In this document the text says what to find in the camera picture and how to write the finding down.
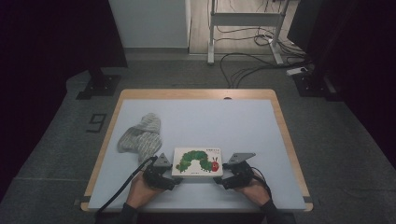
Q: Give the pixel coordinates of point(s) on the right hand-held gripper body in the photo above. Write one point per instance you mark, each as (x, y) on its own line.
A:
(239, 175)

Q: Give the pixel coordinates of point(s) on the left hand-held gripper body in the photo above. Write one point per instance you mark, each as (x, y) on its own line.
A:
(157, 179)

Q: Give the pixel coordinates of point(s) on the caterpillar picture book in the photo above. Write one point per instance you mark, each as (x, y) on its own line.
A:
(197, 161)

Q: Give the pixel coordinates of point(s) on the grey striped knit hat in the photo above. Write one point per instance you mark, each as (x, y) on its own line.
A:
(143, 137)

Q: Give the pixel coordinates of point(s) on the person's left hand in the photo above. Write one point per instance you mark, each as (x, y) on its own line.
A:
(143, 193)

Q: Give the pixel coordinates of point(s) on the person's right hand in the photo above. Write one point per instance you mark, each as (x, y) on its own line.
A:
(257, 193)

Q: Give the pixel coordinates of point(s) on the light grey table mat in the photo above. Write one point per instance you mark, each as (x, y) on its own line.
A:
(233, 124)

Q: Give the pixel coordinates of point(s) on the black tape strip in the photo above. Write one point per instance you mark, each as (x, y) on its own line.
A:
(82, 200)
(308, 199)

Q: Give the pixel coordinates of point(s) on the dark table grommet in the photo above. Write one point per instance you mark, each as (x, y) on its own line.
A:
(227, 98)

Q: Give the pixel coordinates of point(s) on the black stand base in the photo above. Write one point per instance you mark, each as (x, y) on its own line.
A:
(101, 85)
(313, 85)

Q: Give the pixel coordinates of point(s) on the white power strip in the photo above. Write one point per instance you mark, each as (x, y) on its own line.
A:
(295, 71)

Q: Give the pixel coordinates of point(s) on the white cabinet panel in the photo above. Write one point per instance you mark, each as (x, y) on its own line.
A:
(152, 23)

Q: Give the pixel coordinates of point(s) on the dark curtain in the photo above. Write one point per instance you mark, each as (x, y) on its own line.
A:
(367, 62)
(46, 62)

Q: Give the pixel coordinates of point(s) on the black panel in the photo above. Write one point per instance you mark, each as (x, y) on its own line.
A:
(300, 25)

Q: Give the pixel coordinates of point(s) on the white desk frame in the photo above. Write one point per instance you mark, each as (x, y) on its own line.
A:
(246, 19)

